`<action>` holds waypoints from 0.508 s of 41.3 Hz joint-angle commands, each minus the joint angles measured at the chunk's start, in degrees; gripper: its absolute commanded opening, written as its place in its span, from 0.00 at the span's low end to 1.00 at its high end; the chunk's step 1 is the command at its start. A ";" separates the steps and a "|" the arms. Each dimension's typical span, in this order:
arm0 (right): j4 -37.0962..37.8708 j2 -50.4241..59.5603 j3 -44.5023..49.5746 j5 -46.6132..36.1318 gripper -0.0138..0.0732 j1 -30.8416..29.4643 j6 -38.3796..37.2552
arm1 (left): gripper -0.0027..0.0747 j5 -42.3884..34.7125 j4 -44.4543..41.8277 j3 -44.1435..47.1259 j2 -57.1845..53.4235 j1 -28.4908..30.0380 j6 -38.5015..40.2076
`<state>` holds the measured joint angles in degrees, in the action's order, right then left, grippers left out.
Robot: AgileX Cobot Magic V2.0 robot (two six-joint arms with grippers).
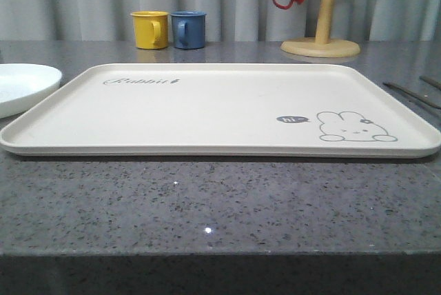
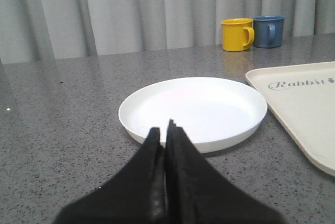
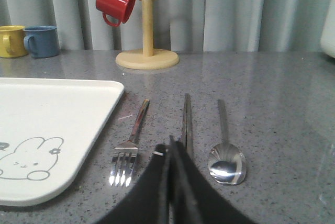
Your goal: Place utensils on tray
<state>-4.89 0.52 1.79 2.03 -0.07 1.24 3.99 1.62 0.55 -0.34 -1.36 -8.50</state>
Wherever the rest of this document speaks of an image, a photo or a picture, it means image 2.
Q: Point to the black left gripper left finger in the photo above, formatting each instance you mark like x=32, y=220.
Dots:
x=134, y=195

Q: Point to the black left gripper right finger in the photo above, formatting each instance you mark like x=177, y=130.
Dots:
x=197, y=193

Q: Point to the white round plate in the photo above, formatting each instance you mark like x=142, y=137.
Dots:
x=215, y=113

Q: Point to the cream rabbit serving tray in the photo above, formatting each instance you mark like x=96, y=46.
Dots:
x=301, y=97

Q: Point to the yellow enamel mug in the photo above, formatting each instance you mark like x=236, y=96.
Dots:
x=237, y=34

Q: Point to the blue enamel mug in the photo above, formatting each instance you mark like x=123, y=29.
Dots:
x=268, y=31

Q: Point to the grey pleated curtain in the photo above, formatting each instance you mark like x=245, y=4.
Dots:
x=33, y=30

